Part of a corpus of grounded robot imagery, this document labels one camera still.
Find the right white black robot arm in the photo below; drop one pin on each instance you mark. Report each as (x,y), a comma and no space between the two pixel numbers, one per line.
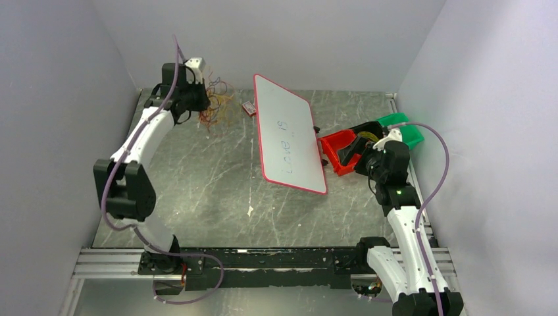
(401,218)

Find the black aluminium base frame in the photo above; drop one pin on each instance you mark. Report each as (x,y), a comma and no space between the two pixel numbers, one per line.
(368,268)

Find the red plastic bin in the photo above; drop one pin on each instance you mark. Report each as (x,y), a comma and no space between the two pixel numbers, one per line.
(330,145)

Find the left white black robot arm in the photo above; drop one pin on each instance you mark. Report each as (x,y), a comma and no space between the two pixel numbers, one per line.
(126,195)

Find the black plastic bin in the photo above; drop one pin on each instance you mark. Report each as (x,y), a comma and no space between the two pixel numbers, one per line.
(371,130)

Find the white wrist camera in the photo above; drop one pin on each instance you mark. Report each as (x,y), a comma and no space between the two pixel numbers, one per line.
(194,70)
(393,135)

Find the green plastic bin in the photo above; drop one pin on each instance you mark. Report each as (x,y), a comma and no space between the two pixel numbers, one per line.
(410,134)

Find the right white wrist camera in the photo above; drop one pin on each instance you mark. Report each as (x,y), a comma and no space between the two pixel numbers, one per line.
(393,135)

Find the small red white box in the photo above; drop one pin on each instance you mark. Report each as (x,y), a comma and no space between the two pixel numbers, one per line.
(249,108)

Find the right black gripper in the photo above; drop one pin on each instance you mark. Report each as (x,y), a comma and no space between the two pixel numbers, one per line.
(364,147)

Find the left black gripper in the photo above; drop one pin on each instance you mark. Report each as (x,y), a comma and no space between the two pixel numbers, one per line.
(204,102)

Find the pink framed whiteboard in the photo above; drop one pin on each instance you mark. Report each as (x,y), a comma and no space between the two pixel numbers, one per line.
(287,139)

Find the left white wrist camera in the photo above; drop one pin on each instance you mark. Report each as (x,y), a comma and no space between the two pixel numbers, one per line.
(194,70)

